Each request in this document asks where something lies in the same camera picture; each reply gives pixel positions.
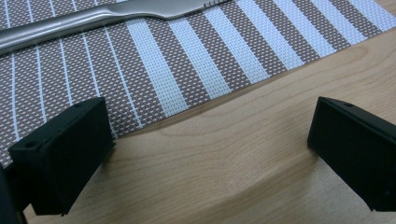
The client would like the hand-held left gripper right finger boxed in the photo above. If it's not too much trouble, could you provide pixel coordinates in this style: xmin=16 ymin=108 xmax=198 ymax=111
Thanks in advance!
xmin=306 ymin=96 xmax=396 ymax=213

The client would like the stainless steel table knife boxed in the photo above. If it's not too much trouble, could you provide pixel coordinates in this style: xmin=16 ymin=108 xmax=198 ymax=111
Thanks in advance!
xmin=0 ymin=0 xmax=233 ymax=56

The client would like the striped woven placemat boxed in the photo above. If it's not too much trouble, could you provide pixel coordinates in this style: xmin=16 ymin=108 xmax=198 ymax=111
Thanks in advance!
xmin=0 ymin=0 xmax=396 ymax=169

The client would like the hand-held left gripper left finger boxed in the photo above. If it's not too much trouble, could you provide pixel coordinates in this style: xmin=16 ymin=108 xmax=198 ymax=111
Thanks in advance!
xmin=7 ymin=96 xmax=116 ymax=217

